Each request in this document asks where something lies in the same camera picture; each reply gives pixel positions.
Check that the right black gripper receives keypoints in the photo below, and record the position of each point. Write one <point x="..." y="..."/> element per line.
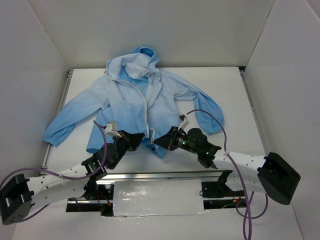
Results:
<point x="172" y="138"/>

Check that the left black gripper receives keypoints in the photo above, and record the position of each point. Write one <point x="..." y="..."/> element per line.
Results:
<point x="125" y="140"/>

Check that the light blue hooded jacket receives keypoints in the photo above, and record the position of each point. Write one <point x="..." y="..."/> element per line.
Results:
<point x="140" y="97"/>

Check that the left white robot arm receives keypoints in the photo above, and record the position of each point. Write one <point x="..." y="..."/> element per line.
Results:
<point x="20" y="195"/>

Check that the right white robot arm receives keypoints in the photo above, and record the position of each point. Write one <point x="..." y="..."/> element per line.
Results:
<point x="270" y="174"/>

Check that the white foil-edged panel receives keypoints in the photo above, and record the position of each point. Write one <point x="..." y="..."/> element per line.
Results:
<point x="157" y="198"/>

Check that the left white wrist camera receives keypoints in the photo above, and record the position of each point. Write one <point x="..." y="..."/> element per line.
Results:
<point x="111" y="129"/>

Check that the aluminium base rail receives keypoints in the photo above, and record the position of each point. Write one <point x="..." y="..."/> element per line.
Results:
<point x="215" y="194"/>

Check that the left aluminium table rail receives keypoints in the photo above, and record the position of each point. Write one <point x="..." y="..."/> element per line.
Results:
<point x="46" y="159"/>

